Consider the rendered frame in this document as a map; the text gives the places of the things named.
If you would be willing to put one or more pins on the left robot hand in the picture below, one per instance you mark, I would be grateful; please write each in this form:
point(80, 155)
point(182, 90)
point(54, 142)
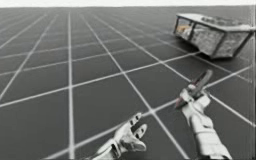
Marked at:
point(129, 138)

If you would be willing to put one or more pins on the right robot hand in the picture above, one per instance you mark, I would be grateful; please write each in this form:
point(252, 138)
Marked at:
point(193, 100)

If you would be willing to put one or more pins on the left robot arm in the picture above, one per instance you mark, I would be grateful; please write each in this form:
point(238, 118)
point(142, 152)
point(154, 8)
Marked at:
point(107, 150)

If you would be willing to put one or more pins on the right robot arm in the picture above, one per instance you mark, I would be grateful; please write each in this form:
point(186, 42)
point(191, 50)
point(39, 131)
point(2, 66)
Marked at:
point(208, 138)

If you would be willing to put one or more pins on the grey cart with brown box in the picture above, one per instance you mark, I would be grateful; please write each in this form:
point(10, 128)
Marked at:
point(213, 35)

